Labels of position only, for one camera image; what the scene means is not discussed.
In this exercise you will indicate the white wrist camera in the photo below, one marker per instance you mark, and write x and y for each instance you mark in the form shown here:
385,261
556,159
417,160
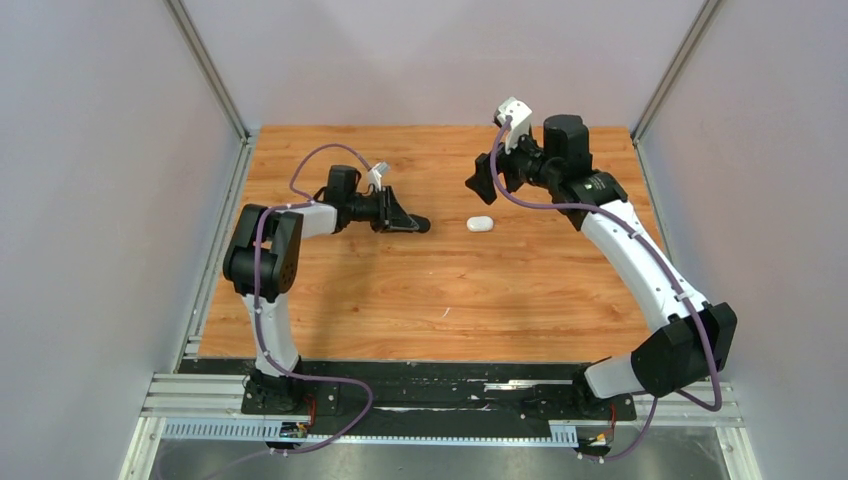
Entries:
375,176
518,114

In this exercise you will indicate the right aluminium corner post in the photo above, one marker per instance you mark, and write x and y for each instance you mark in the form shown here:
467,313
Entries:
688,45

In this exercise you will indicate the left aluminium corner post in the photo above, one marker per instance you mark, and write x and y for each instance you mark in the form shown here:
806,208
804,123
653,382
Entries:
193,39

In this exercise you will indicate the white earbud charging case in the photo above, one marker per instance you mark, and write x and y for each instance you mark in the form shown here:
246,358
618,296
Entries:
480,224

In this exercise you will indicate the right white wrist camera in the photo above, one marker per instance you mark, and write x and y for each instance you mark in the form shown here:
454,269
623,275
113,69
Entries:
518,114

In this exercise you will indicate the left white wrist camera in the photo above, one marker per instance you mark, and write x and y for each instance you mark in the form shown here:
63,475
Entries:
375,176

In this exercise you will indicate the black earbud charging case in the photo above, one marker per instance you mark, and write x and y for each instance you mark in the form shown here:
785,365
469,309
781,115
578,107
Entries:
420,224

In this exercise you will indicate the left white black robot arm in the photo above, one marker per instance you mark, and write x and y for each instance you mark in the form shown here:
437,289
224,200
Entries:
262,262

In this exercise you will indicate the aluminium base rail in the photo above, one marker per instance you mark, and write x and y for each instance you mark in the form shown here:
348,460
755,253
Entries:
224,397

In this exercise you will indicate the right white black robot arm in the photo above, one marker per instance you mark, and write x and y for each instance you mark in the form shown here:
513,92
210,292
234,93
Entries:
690,335

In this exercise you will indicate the aluminium corner post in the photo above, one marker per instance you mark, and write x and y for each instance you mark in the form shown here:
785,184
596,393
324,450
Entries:
193,39
688,45

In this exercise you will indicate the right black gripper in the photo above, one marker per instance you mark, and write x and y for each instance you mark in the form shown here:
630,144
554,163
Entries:
482,181

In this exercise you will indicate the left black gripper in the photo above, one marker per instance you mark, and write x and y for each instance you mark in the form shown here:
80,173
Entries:
391,216

